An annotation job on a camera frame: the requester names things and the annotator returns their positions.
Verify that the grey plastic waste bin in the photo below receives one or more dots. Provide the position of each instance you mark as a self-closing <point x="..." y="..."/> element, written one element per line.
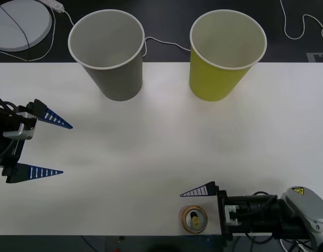
<point x="117" y="78"/>

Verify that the yellow-green plastic waste bin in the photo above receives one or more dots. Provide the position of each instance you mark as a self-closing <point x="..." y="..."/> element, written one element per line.
<point x="211" y="81"/>

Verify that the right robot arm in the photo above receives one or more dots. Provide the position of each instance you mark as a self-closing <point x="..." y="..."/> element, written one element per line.
<point x="300" y="210"/>

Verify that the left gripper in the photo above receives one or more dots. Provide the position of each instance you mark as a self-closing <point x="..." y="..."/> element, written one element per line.
<point x="12" y="152"/>

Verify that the gold-topped drink can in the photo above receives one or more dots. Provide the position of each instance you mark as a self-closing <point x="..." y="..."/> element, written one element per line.
<point x="189" y="227"/>

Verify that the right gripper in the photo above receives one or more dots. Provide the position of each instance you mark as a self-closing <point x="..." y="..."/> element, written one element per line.
<point x="222" y="210"/>

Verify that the round white floor base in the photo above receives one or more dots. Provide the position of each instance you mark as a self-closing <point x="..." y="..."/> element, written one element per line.
<point x="17" y="26"/>

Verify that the white power strip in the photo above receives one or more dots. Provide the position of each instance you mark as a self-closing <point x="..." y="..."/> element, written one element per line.
<point x="55" y="5"/>

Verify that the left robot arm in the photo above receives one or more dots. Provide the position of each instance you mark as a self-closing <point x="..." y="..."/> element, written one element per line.
<point x="20" y="132"/>

